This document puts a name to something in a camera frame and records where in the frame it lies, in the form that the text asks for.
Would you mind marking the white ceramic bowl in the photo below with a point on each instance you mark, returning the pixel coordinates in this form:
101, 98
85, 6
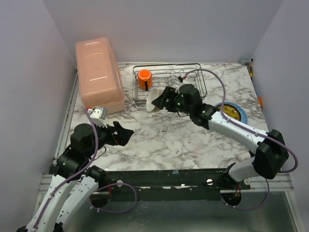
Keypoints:
153, 95

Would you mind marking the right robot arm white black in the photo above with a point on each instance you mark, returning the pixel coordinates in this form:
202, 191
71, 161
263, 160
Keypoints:
267, 148

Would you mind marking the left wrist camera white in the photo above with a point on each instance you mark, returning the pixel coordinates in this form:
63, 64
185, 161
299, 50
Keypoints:
98, 116

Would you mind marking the white plastic fitting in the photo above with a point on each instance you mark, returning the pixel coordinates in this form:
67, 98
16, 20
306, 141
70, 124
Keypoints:
244, 156

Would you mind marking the blue plate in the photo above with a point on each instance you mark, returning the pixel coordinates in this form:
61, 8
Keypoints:
244, 118

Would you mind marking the black mounting rail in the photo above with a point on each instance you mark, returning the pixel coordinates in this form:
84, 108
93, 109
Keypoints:
164, 185

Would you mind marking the pink plastic storage box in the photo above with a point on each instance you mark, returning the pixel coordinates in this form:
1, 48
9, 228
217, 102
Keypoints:
99, 76

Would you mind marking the orange clamp on wall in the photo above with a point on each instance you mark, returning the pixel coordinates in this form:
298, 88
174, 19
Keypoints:
260, 101

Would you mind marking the yellow tool at corner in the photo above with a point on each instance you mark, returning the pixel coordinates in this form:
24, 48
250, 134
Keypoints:
251, 71

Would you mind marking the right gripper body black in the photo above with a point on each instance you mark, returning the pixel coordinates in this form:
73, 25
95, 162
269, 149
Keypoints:
169, 98

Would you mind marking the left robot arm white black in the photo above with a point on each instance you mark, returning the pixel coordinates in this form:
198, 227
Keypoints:
73, 180

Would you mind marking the aluminium frame rail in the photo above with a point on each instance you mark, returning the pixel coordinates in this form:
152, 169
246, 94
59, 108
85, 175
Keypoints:
280, 183

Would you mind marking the yellow patterned plate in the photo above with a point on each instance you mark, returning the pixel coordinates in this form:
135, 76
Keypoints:
232, 112

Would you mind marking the orange mug black handle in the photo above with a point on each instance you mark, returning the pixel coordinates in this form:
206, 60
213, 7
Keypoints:
145, 79

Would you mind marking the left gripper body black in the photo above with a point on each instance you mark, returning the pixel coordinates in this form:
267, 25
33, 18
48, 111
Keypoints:
114, 135

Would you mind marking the black wire dish rack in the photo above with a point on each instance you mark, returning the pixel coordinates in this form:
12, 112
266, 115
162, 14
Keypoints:
167, 75

